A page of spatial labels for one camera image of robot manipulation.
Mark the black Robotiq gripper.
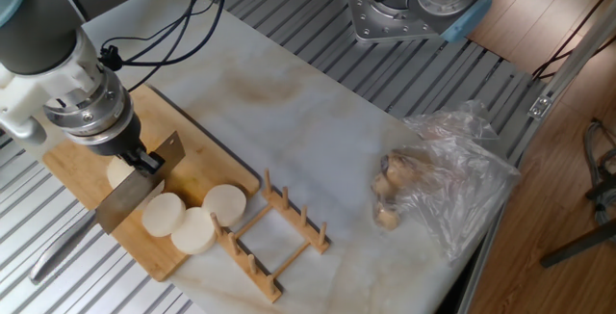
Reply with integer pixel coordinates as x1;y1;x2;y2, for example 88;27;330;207
80;113;167;177

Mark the steel cleaver knife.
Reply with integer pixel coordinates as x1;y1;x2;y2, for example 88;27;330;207
27;130;187;286

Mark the round white radish slice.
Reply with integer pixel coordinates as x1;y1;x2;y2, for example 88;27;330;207
170;206;218;256
201;183;248;228
141;192;188;239

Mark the wooden cutting board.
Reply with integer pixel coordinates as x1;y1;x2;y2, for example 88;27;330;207
41;85;261;282

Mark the wooden peg rack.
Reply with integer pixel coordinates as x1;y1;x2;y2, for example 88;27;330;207
210;168;332;304

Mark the white marble slab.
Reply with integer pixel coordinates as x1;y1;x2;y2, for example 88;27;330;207
0;0;511;314

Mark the clear plastic bag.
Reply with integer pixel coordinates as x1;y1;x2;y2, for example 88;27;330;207
372;99;524;262

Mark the black stand leg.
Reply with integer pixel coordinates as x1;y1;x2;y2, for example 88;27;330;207
538;217;616;270

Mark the black cable with clip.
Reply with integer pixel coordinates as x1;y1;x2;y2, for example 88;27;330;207
98;0;213;72

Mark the white plastic wrist mount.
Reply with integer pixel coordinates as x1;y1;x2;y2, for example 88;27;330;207
0;29;106;128

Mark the black cable with metal plug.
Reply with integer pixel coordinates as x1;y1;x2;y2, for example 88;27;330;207
125;0;233;93

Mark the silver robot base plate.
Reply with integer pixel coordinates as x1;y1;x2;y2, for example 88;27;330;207
344;0;451;44

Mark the silver corner bracket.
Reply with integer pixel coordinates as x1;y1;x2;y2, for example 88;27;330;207
527;94;552;120

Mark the aluminium frame rail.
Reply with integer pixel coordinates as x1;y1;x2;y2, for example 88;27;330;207
454;0;616;314

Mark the black floor cable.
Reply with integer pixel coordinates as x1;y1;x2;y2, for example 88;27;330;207
531;0;616;82

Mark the grey cable bundle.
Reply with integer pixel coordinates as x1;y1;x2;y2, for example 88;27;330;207
581;118;616;226

